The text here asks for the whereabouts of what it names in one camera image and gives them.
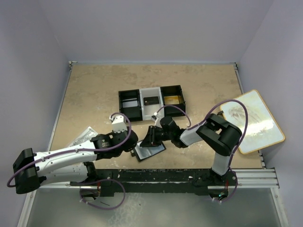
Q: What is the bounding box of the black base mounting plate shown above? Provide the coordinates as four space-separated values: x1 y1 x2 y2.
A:
71 169 238 198

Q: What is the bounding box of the white board with wood rim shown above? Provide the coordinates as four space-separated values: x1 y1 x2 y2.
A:
220 90 285 154

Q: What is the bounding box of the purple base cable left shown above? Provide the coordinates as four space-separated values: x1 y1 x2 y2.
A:
79 177 126 210

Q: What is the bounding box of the black and white organizer tray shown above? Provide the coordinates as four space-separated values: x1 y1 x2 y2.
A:
118 85 186 122

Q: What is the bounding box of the silver credit card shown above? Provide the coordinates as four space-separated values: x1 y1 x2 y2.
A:
122 100 138 108

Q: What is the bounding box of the clear plastic card sleeve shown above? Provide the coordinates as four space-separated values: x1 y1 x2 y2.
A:
67 126 98 147

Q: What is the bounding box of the aluminium frame rail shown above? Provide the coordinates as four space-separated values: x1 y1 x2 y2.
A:
18 165 289 227

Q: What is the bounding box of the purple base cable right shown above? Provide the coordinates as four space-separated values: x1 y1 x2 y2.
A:
212 170 238 203

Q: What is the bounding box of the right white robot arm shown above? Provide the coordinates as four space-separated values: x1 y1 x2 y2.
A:
139 113 242 176

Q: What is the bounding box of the black credit card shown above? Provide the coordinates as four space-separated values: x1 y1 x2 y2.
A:
143 96 160 105

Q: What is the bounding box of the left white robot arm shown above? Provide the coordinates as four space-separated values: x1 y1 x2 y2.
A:
13 131 138 194

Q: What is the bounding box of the black leather card holder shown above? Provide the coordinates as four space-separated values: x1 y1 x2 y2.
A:
131 141 166 162

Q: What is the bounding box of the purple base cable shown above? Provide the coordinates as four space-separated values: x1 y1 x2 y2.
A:
212 170 238 203
79 177 126 210

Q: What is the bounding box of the gold credit card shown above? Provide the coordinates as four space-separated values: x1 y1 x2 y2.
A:
164 96 183 105

